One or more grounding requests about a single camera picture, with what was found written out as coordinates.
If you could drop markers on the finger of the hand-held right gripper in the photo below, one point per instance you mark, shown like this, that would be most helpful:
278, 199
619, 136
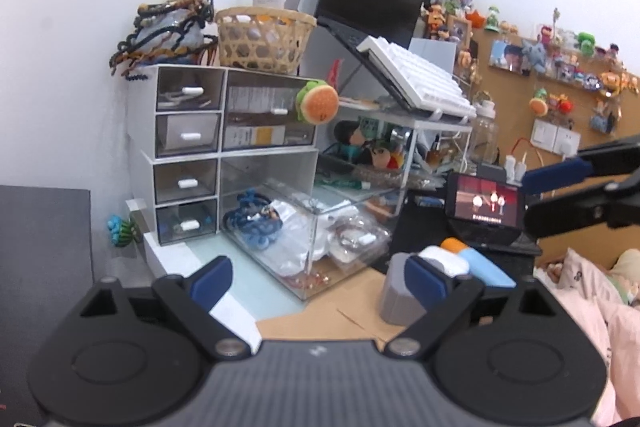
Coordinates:
575, 213
555, 175

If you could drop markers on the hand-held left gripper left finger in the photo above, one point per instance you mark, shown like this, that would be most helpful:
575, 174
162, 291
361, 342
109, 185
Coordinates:
212, 283

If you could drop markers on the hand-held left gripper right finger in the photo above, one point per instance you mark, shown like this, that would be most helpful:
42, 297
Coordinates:
425, 283

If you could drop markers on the clear acrylic drawer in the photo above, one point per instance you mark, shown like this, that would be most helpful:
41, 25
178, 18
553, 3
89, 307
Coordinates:
310, 279

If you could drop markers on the small clear drawer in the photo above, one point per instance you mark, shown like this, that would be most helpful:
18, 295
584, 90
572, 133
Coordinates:
172, 129
170, 174
172, 82
172, 217

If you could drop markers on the white drawer organizer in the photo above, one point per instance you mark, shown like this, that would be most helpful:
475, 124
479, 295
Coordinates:
142, 107
147, 177

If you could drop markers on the large clear drawer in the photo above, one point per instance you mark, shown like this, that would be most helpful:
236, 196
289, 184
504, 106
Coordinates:
260, 132

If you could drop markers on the white earbuds case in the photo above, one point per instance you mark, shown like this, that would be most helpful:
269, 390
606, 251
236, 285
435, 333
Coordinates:
445, 259

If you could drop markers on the grey container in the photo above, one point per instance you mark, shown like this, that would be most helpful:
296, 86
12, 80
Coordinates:
395, 294

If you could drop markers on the white charger plugs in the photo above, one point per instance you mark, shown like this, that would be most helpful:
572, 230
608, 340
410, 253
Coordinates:
515, 168

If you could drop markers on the blue bottle orange cap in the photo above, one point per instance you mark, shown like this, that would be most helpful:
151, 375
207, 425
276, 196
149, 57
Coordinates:
487, 269

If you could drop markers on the smartphone with lit screen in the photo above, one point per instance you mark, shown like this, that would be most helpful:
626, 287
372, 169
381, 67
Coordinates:
482, 199

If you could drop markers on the glass jar white lid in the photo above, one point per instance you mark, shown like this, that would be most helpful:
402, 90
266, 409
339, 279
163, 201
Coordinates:
484, 137

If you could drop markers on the clear plastic bag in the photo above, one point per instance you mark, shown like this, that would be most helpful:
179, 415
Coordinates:
357, 237

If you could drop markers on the black phone stand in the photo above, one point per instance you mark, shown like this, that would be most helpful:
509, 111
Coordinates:
492, 237

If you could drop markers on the cork board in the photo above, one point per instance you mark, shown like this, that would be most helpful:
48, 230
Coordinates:
510, 97

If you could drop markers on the white pouch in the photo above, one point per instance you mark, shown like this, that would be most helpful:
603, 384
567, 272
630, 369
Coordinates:
300, 234

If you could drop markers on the teal striped toy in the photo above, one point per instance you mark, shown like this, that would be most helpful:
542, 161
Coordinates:
122, 232

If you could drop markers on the cardboard sheet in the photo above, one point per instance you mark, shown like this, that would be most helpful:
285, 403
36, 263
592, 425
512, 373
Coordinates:
325, 312

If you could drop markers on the group of small toy figures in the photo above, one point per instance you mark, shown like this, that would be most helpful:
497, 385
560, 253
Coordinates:
570, 72

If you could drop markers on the pink blanket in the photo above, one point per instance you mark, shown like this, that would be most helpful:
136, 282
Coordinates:
615, 332

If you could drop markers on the photo print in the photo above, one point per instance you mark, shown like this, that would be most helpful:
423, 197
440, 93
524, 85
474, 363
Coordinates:
505, 56

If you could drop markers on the red plush doll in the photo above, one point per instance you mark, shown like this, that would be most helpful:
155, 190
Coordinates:
382, 157

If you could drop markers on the black-haired plush doll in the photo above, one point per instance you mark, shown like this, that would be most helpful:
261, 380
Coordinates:
350, 137

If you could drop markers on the white desk shelf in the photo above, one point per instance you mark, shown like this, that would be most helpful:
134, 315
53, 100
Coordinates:
400, 119

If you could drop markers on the white keyboard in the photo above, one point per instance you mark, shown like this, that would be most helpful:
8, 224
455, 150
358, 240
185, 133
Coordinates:
420, 74

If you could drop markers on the burger plush toy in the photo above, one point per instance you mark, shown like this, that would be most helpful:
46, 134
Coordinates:
317, 103

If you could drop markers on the woven bamboo basket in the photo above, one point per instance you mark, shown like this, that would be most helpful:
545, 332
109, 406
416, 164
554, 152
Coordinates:
260, 42

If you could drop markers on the pile of hair bands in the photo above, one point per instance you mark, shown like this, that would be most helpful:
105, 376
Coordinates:
167, 27

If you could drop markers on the white wall socket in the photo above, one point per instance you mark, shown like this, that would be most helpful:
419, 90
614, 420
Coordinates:
555, 138

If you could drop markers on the small wooden photo frame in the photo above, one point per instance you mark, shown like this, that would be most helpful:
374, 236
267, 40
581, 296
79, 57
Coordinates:
459, 28

